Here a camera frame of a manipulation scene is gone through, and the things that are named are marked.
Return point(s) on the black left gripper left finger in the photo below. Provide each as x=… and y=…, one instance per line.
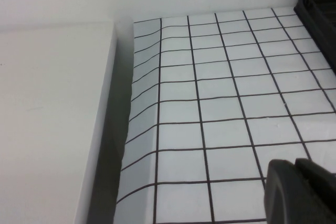
x=286, y=197

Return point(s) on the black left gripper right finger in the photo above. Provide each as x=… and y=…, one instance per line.
x=320, y=176

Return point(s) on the black dish rack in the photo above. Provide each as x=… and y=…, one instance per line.
x=323, y=19

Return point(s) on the white black-grid tablecloth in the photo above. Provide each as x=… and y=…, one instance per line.
x=210, y=116

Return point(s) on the white box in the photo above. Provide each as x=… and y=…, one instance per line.
x=52, y=116

